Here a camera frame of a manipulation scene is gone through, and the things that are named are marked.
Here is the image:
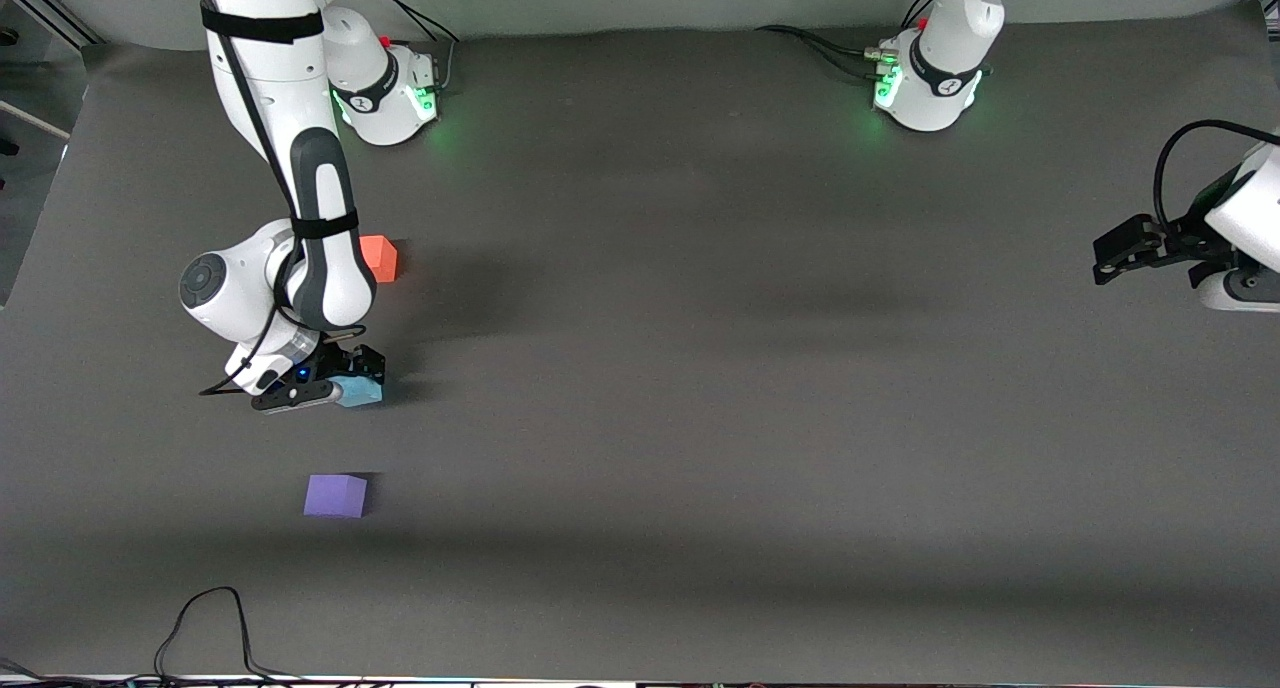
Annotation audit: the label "orange foam block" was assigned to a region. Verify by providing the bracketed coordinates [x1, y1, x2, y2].
[358, 236, 399, 284]

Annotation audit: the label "purple foam block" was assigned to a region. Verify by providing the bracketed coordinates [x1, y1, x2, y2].
[303, 473, 368, 519]

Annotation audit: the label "black left arm wrist cable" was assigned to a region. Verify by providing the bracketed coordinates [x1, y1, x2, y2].
[1153, 120, 1280, 231]

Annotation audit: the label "black arm wrist cable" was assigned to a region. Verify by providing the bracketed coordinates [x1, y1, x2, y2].
[1153, 120, 1280, 231]
[180, 0, 366, 397]

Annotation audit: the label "black cable loop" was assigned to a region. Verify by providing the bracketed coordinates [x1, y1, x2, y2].
[153, 586, 311, 685]

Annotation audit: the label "black right arm wrist cable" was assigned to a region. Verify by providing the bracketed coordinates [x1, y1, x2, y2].
[180, 0, 366, 397]

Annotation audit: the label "black right arm base cables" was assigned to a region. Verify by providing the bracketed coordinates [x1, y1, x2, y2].
[362, 0, 473, 94]

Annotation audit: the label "black arm base cables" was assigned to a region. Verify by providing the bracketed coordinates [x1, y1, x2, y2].
[755, 0, 936, 81]
[362, 0, 473, 94]

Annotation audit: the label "black left arm base cables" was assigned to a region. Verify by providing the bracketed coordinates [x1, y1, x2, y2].
[755, 0, 936, 81]

